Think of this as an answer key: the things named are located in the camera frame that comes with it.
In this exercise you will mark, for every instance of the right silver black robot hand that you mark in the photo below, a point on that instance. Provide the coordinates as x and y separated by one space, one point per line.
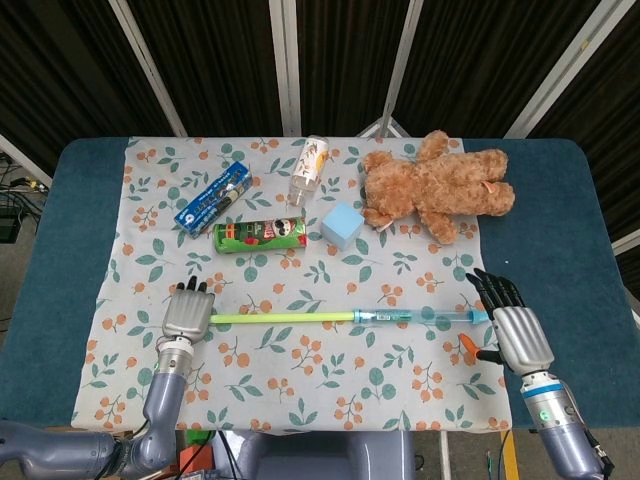
522 340

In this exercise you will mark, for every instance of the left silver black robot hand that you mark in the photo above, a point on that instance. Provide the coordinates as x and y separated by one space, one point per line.
187 315

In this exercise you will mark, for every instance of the green blue telescopic toy stick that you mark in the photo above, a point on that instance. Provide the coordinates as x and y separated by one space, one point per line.
280 317

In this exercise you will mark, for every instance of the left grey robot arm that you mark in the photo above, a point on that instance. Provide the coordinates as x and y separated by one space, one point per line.
165 400

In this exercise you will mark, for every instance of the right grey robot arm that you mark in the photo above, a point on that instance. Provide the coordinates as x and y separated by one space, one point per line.
555 430

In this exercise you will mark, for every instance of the green block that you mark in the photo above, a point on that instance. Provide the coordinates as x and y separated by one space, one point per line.
197 436

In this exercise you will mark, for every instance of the orange-red block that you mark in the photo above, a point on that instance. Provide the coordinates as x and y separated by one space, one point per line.
195 457

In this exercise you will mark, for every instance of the brown plush teddy bear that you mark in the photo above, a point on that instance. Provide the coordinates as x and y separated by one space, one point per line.
440 185

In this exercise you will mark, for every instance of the green Pringles chips can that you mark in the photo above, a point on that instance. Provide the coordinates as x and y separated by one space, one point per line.
260 235

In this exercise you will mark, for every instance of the blue Oreo cookie box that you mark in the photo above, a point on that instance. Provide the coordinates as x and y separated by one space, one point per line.
215 197

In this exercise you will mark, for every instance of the floral print tablecloth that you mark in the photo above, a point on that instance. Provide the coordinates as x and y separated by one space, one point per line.
300 380

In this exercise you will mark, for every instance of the white table leg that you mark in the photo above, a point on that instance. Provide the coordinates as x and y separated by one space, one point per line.
445 455

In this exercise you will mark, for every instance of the light blue foam cube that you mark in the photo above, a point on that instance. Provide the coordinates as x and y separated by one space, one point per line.
340 225

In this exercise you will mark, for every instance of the grey robot torso base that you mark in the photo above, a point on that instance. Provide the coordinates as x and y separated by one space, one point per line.
320 455

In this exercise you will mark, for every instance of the clear plastic drink bottle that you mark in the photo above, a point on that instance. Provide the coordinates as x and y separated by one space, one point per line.
310 165

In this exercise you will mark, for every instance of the dark folding screen white frame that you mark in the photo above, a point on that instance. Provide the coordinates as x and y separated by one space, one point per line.
220 65

